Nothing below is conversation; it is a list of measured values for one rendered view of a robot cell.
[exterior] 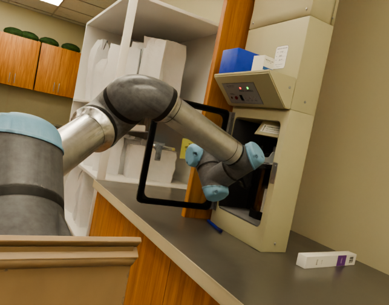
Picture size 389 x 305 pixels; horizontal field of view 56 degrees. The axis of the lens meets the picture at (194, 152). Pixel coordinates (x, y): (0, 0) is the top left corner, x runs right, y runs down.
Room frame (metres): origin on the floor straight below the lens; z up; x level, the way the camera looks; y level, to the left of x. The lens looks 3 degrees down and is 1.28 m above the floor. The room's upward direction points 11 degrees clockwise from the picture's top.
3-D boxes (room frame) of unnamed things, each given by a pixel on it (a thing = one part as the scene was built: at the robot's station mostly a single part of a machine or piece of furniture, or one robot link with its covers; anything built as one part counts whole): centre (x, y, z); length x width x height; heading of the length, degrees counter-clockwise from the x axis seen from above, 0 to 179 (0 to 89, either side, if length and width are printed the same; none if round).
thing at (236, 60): (1.37, -0.10, 1.56); 0.10 x 0.10 x 0.09; 30
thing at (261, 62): (1.25, -0.17, 1.54); 0.05 x 0.05 x 0.06; 38
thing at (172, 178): (1.38, 0.03, 1.19); 0.30 x 0.01 x 0.40; 114
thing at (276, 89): (1.29, -0.14, 1.46); 0.32 x 0.11 x 0.10; 30
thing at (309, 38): (1.38, -0.30, 1.33); 0.32 x 0.25 x 0.77; 30
